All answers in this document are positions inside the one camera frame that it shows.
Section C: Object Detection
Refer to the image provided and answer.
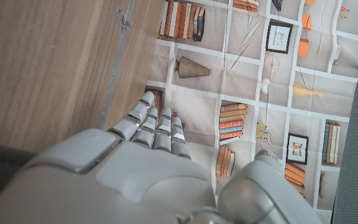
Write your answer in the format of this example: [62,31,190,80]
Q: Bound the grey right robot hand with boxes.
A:
[0,91,323,224]

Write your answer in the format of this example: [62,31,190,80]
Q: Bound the printed bookshelf backdrop cloth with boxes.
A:
[144,0,358,215]

